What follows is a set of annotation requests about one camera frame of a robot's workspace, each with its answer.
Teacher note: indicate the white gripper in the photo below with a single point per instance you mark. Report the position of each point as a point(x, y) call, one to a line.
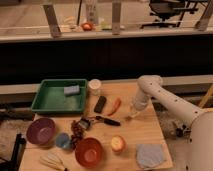
point(140, 101)

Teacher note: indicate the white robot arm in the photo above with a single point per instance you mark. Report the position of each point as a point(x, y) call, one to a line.
point(200, 122)

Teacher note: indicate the orange carrot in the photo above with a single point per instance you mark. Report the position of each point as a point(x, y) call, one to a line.
point(115, 107)

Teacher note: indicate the black rectangular block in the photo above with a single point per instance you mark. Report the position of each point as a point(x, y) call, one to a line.
point(100, 104)

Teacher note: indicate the red yellow apple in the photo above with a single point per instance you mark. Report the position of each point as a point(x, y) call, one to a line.
point(117, 144)

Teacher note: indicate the white cup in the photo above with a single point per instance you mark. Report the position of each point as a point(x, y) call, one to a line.
point(94, 86)

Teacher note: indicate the grey cloth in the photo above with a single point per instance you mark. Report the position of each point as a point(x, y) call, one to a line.
point(149, 155)

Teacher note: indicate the blue sponge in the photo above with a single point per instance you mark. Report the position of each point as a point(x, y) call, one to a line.
point(72, 90)

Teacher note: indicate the red grapes bunch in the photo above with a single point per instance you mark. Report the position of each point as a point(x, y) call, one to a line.
point(77, 135)

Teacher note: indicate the red bowl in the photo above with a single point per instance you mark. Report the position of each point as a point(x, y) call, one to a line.
point(89, 152)

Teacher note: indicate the small blue cup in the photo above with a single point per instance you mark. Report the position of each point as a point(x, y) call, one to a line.
point(63, 141)

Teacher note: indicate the green plastic tray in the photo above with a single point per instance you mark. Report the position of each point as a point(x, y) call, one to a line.
point(51, 98)

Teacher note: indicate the red apple on shelf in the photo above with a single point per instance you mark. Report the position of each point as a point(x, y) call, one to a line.
point(87, 26)

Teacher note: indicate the black office chair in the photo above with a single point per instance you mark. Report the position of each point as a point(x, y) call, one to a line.
point(170, 13)

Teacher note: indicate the purple bowl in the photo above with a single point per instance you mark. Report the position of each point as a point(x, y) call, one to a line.
point(41, 131)

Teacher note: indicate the pale corn cob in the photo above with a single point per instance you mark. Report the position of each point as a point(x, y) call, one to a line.
point(53, 161)

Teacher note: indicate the black chair frame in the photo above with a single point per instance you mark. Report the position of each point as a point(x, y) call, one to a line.
point(14, 162)

